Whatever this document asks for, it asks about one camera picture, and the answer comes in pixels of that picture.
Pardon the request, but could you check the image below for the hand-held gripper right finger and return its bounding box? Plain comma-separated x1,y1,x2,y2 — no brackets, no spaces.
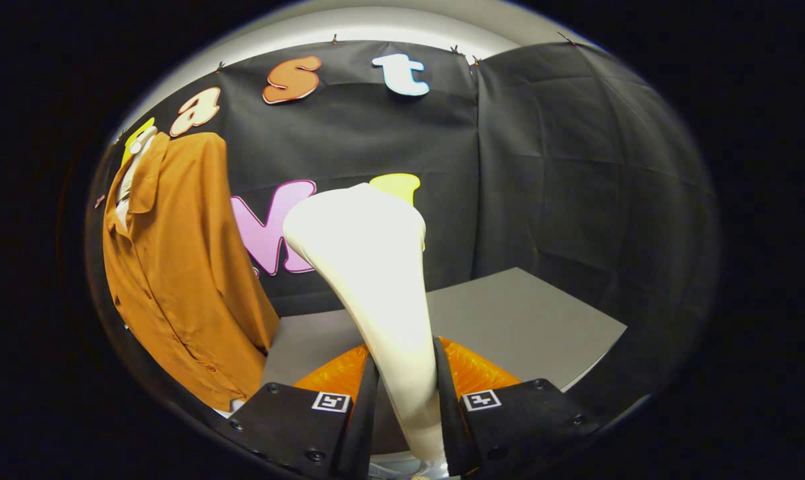
432,336,603,478

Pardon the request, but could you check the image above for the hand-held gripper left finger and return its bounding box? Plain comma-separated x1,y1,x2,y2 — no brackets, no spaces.
228,343,381,480

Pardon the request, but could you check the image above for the white garment steamer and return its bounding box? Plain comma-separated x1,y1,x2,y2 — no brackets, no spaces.
282,183,451,465

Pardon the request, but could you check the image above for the brown button shirt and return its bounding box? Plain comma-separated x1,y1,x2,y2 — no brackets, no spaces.
102,131,281,413

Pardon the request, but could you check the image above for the white mannequin torso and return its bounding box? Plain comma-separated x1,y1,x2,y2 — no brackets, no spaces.
114,126,159,235

